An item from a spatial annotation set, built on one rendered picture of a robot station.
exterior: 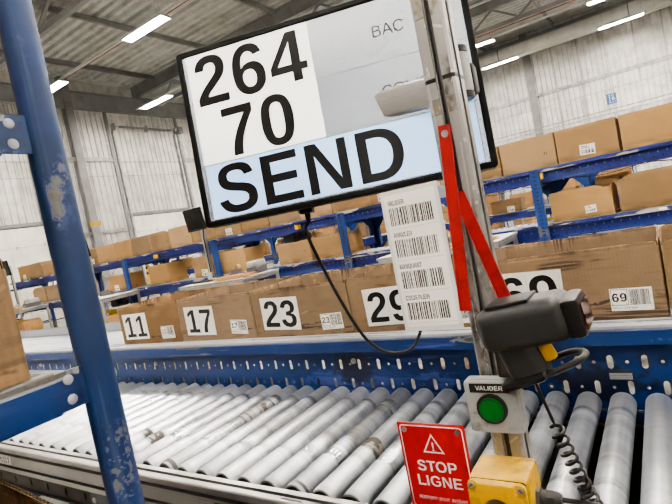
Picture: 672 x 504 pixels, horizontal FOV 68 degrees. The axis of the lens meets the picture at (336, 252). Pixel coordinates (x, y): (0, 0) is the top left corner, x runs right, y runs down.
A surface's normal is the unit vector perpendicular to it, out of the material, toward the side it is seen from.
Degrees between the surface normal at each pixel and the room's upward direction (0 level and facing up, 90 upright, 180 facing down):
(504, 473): 0
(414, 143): 86
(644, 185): 86
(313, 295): 90
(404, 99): 90
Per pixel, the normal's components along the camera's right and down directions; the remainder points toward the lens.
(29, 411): 0.82, -0.14
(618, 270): -0.53, 0.15
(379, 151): -0.24, 0.03
